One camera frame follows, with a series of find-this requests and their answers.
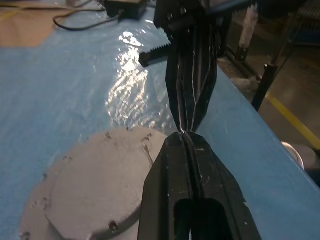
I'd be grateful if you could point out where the white padded post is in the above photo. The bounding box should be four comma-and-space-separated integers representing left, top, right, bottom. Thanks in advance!
238, 4, 260, 50

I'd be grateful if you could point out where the black metal stand frame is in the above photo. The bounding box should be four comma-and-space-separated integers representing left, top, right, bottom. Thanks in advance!
224, 0, 316, 112

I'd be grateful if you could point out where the round grey disc plate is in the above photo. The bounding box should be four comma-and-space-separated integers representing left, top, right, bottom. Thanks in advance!
19, 126, 169, 240

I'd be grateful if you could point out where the white rounded object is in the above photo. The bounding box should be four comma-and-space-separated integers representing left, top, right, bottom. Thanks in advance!
280, 140, 320, 172

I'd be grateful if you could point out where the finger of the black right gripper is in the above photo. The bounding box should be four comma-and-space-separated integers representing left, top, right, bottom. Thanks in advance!
186, 14, 231, 132
165, 24, 196, 132

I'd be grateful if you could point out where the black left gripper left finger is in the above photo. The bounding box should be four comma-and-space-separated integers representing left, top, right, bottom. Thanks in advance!
137, 132, 200, 240

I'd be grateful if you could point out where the black power cable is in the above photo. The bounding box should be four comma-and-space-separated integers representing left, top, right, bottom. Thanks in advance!
52, 7, 124, 33

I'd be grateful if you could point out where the black power supply box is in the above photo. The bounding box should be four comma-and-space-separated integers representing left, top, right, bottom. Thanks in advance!
103, 0, 148, 20

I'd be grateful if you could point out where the brown cardboard sheet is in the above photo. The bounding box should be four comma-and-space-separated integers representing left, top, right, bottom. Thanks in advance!
0, 0, 109, 48

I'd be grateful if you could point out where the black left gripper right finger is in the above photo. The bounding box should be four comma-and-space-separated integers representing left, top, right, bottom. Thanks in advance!
185, 133, 262, 240

